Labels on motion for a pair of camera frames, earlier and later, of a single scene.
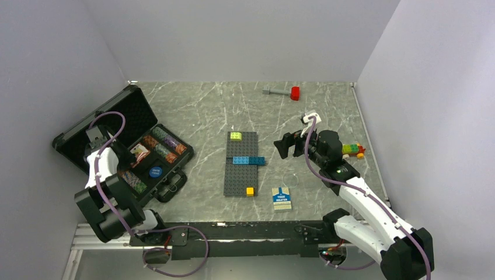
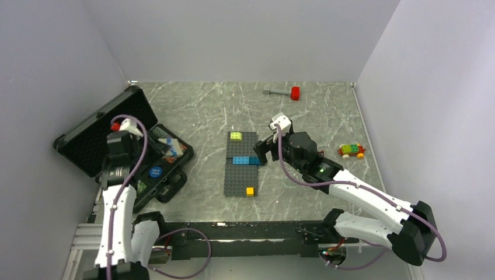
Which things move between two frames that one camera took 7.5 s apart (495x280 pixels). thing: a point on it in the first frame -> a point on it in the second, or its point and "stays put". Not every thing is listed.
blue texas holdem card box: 281,198 -> 175,147
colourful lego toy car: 351,150 stays put
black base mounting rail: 188,239 stays put
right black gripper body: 297,138 -> 296,164
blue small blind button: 155,171 stays put
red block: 295,93 stays put
